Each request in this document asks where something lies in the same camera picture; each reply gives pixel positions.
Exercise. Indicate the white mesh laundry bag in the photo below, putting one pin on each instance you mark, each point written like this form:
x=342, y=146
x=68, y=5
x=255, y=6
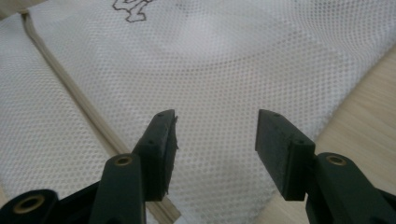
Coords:
x=218, y=62

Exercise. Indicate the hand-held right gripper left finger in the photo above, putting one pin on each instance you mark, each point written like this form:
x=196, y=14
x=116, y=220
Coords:
x=157, y=155

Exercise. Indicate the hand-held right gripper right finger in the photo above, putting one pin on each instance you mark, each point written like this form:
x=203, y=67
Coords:
x=280, y=155

